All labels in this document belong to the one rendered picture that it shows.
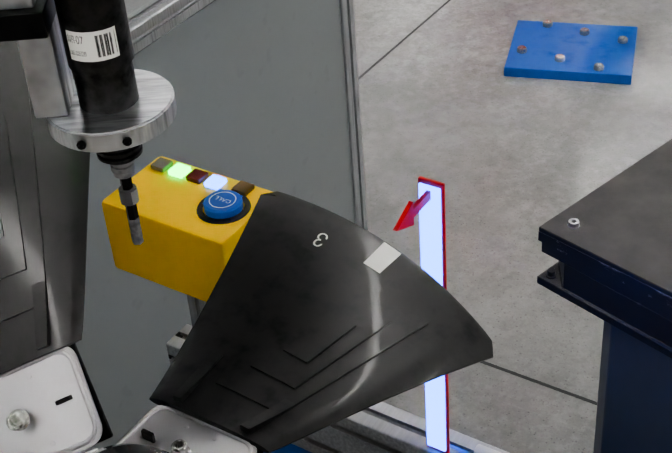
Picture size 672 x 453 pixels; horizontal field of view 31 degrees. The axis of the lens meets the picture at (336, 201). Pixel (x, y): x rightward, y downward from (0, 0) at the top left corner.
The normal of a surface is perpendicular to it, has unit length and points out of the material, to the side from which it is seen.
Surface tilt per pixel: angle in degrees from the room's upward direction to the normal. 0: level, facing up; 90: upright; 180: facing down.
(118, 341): 90
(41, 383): 48
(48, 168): 38
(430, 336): 23
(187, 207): 0
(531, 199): 0
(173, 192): 0
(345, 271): 15
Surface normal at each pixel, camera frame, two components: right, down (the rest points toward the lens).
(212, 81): 0.84, 0.26
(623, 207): -0.07, -0.83
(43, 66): 0.04, 0.57
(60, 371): -0.18, -0.11
